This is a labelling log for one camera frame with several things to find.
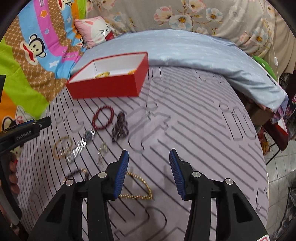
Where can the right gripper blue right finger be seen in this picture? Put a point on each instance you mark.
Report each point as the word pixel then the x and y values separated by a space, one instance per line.
pixel 176 168

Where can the silver chain earring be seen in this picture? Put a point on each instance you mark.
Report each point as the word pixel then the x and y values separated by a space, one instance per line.
pixel 102 151

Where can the pink bunny pillow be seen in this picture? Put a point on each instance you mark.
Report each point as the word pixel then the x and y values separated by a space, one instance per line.
pixel 94 31

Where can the red open gift box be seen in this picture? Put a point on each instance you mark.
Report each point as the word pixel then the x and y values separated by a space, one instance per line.
pixel 112 76

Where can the green plastic object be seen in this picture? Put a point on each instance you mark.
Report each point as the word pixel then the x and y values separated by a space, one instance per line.
pixel 266 66

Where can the silver wrist watch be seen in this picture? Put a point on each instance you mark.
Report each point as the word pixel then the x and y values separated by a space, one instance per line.
pixel 86 138

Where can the colourful monkey cartoon blanket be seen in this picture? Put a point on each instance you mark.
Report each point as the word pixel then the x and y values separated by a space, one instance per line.
pixel 38 52

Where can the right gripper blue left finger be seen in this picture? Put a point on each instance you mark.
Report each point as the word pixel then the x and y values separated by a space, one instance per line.
pixel 120 171

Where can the light blue quilt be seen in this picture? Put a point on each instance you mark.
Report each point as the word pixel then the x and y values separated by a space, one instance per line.
pixel 180 48

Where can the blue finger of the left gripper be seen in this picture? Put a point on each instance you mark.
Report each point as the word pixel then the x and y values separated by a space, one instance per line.
pixel 20 123

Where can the thin gold bangle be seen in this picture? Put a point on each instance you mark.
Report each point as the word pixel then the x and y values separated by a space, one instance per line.
pixel 62 147

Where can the person's left hand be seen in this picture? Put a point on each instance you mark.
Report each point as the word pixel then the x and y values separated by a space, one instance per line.
pixel 12 177

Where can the grey floral blanket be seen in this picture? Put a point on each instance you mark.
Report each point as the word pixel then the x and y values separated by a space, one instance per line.
pixel 250 25

